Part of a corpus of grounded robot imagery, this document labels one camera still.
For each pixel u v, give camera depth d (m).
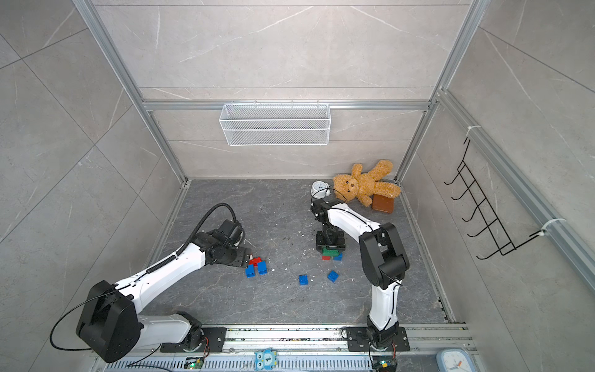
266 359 0.69
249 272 0.87
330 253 0.88
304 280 0.86
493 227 0.64
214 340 0.73
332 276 0.86
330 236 0.76
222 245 0.63
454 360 0.68
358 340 0.73
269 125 1.01
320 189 1.11
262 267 0.89
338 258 0.92
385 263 0.50
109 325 0.41
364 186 1.07
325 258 0.92
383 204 1.07
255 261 0.87
